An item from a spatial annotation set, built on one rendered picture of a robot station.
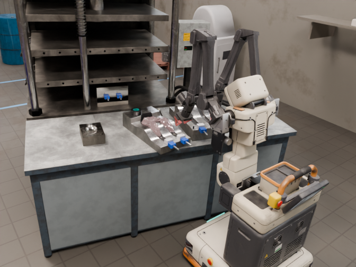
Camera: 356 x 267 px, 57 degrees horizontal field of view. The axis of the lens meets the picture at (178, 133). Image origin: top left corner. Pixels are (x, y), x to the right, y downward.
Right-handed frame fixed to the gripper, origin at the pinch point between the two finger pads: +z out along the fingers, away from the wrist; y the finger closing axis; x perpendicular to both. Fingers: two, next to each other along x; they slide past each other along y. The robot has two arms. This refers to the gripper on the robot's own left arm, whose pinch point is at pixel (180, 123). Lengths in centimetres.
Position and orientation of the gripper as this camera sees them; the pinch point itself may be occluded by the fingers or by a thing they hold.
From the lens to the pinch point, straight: 219.4
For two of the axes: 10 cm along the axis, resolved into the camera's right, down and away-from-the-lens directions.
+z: -3.2, 6.1, 7.2
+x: 5.2, 7.5, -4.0
